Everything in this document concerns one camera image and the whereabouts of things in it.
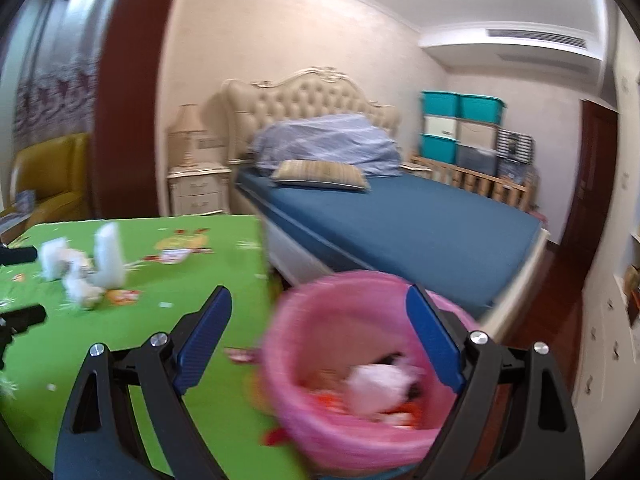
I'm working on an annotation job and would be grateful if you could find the patterned lace curtain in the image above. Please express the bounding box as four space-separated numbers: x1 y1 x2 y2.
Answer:
15 0 108 141

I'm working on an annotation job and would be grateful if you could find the bin with pink bag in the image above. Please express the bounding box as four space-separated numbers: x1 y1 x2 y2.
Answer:
260 270 483 471

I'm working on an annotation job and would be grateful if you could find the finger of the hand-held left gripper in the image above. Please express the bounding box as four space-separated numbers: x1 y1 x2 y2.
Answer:
0 246 39 267
0 304 47 370

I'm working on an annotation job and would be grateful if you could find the beige tufted headboard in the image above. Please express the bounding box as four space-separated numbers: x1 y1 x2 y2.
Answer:
220 66 403 166

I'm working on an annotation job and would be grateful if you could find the orange red wrapper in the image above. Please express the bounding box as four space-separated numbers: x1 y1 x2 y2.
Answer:
310 390 421 431

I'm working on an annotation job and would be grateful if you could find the L-shaped white foam piece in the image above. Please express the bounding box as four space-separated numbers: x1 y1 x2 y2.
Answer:
91 221 127 289

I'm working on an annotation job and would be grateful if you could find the stack of plastic storage boxes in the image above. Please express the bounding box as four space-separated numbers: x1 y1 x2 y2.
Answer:
419 90 508 176

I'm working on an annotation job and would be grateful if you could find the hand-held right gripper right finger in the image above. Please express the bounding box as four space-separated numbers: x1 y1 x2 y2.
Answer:
406 284 586 480

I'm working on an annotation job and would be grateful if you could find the ceiling air vent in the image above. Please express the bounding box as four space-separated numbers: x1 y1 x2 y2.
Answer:
487 27 587 47

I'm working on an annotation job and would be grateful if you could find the yellow leather armchair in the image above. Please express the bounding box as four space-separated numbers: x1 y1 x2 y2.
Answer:
0 132 93 231

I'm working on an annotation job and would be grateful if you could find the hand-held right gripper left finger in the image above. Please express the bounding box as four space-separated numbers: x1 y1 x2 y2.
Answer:
52 285 233 480

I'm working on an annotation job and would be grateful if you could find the white crumpled tissue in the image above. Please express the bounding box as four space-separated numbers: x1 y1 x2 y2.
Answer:
61 249 107 311

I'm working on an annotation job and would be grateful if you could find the blue striped duvet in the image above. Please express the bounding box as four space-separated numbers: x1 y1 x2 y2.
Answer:
250 113 403 178

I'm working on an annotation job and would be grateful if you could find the dark wooden door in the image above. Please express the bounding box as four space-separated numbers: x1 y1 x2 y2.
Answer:
560 99 621 248

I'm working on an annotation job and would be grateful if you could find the green printed tablecloth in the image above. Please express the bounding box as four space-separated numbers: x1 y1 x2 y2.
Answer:
0 215 311 480

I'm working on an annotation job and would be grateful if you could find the black white checked bag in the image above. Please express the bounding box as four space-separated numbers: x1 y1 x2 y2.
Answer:
496 129 536 163

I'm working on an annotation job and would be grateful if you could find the brown wooden column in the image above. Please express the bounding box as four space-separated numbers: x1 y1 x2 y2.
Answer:
90 0 188 221

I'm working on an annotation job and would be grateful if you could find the cream nightstand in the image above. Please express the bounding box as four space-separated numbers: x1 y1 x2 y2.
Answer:
166 162 233 217

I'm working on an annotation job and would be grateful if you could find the wooden crib rail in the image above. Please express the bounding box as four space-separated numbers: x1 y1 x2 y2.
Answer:
410 155 535 211

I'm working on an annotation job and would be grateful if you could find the white built-in cabinet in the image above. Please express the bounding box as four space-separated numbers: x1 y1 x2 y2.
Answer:
570 10 640 436

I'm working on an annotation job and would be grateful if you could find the beige table lamp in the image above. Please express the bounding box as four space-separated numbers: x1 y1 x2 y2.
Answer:
166 104 207 168

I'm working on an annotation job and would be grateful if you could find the pink foam fruit net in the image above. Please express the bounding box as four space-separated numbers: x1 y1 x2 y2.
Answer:
347 360 426 417

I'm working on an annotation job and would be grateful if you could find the striped gold pillow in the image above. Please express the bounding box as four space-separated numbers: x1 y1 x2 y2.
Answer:
270 160 371 192

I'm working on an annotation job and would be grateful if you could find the small white foam chunk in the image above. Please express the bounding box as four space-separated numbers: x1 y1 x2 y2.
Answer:
39 237 70 279

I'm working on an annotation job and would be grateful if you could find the bed with blue sheet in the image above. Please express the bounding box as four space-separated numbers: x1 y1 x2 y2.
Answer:
232 165 551 331

